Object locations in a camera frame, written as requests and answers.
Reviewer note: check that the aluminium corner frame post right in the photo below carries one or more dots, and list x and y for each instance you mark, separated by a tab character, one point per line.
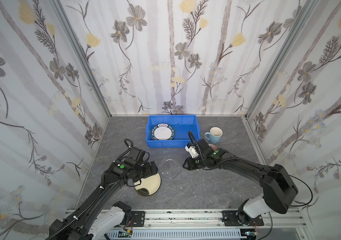
292	35

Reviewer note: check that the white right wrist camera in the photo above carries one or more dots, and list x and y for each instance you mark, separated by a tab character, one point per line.
191	150

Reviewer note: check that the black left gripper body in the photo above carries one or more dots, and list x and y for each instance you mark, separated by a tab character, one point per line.
150	169

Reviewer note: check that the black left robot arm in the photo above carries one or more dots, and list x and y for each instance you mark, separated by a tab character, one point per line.
79	224

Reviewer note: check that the white plate green rim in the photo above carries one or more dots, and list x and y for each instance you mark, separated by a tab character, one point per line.
162	132

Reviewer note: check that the aluminium corner frame post left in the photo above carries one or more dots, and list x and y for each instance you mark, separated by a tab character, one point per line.
80	53

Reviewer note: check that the aluminium corner frame post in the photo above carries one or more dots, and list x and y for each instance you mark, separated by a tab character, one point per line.
292	35
80	53

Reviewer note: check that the blue plastic bin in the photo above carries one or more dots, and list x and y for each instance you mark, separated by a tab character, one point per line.
182	125

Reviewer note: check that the red patterned small bowl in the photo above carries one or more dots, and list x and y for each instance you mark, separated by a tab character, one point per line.
214	147

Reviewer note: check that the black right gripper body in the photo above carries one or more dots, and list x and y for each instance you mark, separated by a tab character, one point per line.
190	162

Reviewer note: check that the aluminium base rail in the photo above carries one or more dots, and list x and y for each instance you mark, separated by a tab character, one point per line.
117	224

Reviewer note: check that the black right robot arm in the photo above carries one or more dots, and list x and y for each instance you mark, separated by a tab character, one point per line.
279	190

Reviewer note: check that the cream yellow plate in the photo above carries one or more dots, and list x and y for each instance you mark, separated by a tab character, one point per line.
148	186

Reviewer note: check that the clear glass plate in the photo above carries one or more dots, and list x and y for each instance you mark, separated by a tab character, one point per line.
169	168

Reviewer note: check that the light blue ceramic mug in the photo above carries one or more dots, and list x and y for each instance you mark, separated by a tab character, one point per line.
214	135

